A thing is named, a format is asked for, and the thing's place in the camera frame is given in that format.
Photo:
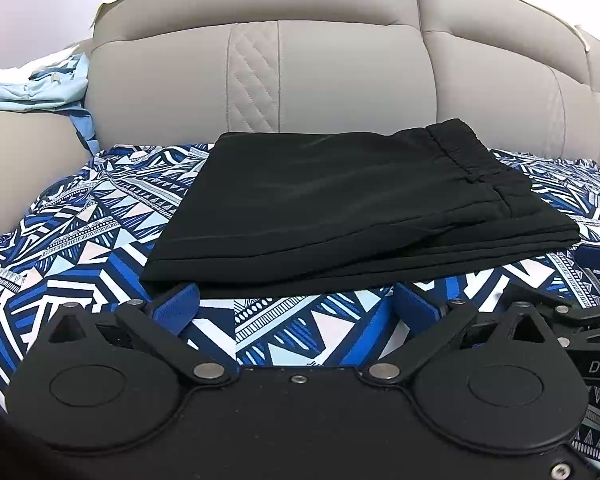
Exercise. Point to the light blue cloth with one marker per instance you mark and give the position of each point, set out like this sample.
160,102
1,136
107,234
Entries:
40,90

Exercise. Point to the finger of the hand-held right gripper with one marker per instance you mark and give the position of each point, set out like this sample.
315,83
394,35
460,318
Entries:
540,300
597,260

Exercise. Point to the black pants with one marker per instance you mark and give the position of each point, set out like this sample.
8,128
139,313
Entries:
340,210

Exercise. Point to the blue white patterned bed sheet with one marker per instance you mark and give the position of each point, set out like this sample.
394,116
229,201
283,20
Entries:
80,240

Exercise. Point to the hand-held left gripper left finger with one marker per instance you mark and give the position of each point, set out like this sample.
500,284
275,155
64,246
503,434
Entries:
177,305

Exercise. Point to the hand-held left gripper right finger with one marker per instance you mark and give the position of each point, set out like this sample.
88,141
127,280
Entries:
414,305

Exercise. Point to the beige padded headboard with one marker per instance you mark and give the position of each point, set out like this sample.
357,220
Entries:
340,75

